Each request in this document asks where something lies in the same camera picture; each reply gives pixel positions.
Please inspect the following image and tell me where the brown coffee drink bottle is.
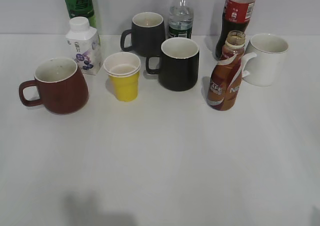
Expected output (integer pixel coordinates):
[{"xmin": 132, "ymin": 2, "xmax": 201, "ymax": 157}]
[{"xmin": 207, "ymin": 30, "xmax": 246, "ymax": 111}]

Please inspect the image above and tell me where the red ceramic mug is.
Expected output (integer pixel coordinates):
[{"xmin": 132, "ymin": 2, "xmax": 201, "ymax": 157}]
[{"xmin": 18, "ymin": 58, "xmax": 89, "ymax": 115}]

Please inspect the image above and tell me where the yellow paper cup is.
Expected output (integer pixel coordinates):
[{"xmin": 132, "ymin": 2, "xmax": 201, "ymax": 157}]
[{"xmin": 103, "ymin": 52, "xmax": 141, "ymax": 102}]

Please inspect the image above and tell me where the black ceramic mug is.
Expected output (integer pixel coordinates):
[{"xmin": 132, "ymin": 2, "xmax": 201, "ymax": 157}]
[{"xmin": 145, "ymin": 37, "xmax": 200, "ymax": 92}]

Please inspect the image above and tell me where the dark grey mug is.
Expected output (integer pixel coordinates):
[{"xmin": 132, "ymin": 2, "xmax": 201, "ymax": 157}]
[{"xmin": 120, "ymin": 12, "xmax": 166, "ymax": 57}]

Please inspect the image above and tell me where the clear water bottle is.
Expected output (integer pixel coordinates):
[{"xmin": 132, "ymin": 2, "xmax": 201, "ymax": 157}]
[{"xmin": 168, "ymin": 0, "xmax": 194, "ymax": 39}]

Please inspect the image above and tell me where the white milk carton bottle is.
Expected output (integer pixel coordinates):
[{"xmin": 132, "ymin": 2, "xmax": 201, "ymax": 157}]
[{"xmin": 65, "ymin": 16, "xmax": 103, "ymax": 75}]

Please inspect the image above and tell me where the white ceramic mug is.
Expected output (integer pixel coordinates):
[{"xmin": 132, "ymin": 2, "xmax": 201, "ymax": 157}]
[{"xmin": 241, "ymin": 33, "xmax": 289, "ymax": 87}]

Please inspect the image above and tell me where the cola bottle red label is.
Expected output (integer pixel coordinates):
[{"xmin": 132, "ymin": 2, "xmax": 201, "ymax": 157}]
[{"xmin": 215, "ymin": 0, "xmax": 256, "ymax": 60}]

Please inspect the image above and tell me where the green soda bottle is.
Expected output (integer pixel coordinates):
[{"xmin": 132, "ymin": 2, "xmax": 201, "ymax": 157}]
[{"xmin": 64, "ymin": 0, "xmax": 97, "ymax": 28}]

